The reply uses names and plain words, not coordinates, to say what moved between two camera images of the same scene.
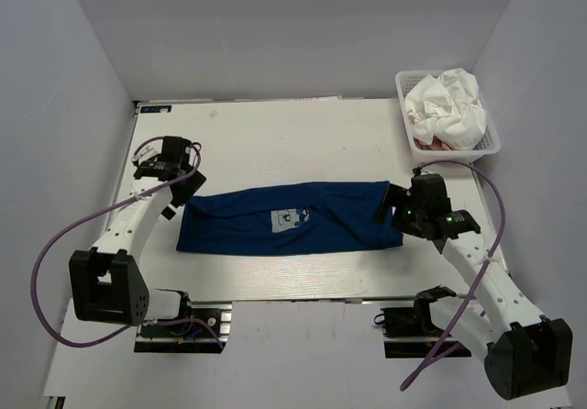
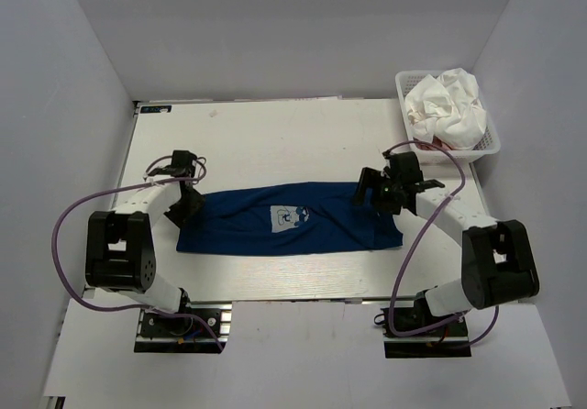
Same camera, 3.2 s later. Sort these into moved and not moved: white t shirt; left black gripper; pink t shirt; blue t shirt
Moved: left black gripper
Not moved: pink t shirt; blue t shirt; white t shirt
